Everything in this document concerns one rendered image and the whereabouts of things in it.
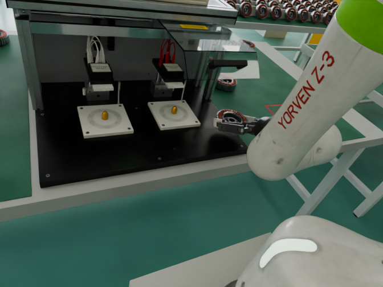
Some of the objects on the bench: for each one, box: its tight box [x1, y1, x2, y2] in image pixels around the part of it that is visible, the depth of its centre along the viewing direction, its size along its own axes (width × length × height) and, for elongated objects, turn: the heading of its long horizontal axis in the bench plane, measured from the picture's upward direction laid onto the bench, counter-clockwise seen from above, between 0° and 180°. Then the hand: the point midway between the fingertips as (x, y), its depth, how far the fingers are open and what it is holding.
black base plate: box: [35, 79, 248, 188], centre depth 98 cm, size 47×64×2 cm
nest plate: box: [78, 104, 134, 138], centre depth 91 cm, size 15×15×1 cm
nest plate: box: [148, 100, 201, 130], centre depth 101 cm, size 15×15×1 cm
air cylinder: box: [150, 79, 173, 97], centre depth 109 cm, size 5×8×6 cm
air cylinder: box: [84, 80, 109, 101], centre depth 99 cm, size 5×8×6 cm
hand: (231, 121), depth 96 cm, fingers closed on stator, 11 cm apart
